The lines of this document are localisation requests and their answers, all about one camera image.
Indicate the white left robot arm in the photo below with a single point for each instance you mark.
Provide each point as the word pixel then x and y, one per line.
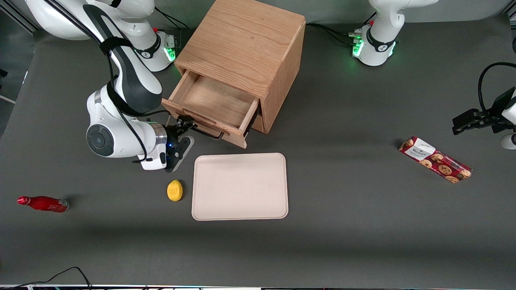
pixel 379 44

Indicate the yellow lemon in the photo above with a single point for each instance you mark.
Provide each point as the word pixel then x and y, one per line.
pixel 174 191

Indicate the red bottle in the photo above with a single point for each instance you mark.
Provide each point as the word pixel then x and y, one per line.
pixel 44 204

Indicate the wooden drawer cabinet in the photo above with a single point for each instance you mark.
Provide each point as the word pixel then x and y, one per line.
pixel 242 40

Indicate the aluminium frame rail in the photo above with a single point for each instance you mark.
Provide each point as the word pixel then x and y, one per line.
pixel 512 14
pixel 12 14

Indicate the beige plastic tray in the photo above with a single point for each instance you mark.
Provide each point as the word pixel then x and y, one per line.
pixel 240 187

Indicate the red cookie box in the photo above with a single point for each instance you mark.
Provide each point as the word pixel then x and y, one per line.
pixel 435 160

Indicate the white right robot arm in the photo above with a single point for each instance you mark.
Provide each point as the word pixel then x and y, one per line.
pixel 121 139

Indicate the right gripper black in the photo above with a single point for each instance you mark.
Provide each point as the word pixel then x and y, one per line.
pixel 173 132

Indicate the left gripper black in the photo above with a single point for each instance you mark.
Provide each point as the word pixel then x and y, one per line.
pixel 489 117

